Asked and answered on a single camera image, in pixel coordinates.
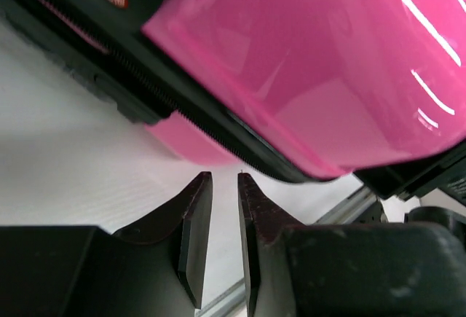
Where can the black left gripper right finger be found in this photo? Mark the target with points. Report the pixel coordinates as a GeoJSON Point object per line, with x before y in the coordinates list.
{"type": "Point", "coordinates": [413, 268]}

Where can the pink hard-shell suitcase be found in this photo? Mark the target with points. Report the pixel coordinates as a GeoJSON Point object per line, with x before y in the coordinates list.
{"type": "Point", "coordinates": [301, 90]}

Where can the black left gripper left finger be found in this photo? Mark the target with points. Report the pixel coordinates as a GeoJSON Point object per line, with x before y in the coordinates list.
{"type": "Point", "coordinates": [154, 266]}

